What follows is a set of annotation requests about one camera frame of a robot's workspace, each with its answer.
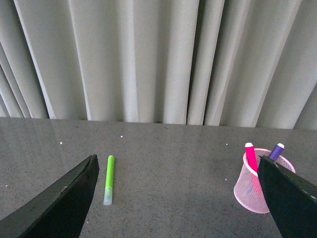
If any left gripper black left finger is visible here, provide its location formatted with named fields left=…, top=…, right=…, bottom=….
left=0, top=155, right=100, bottom=238

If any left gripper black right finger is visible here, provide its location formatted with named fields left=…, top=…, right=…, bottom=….
left=258, top=156, right=317, bottom=238

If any purple marker pen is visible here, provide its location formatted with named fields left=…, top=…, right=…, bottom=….
left=268, top=143, right=285, bottom=161

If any pink marker pen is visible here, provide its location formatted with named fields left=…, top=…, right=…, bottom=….
left=244, top=142, right=261, bottom=199

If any pink mesh cup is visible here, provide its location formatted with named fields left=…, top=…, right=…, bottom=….
left=233, top=148, right=296, bottom=214

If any green marker pen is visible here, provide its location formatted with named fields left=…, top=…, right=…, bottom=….
left=104, top=155, right=115, bottom=206

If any grey pleated curtain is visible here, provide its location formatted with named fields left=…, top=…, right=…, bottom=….
left=0, top=0, right=317, bottom=129

